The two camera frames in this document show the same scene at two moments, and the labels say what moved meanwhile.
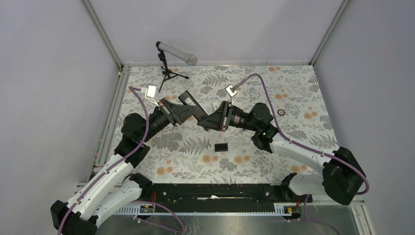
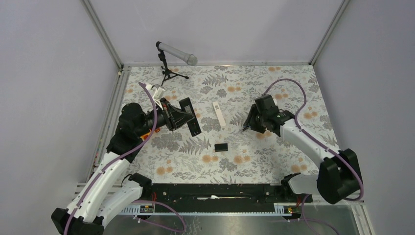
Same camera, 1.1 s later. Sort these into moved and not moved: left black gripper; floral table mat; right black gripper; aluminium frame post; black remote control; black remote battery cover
Moved: black remote control; right black gripper
Not moved: left black gripper; aluminium frame post; black remote battery cover; floral table mat
